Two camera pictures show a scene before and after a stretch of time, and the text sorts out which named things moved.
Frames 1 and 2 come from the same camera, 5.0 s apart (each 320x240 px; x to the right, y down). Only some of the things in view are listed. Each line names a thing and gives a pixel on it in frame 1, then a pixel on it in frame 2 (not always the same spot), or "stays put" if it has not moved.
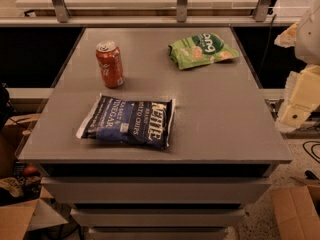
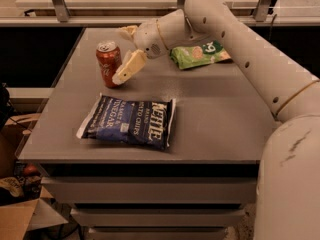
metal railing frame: [63, 19] stays put
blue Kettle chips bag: [146, 123] stays put
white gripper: [309, 37] → [147, 38]
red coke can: [109, 57] stays put
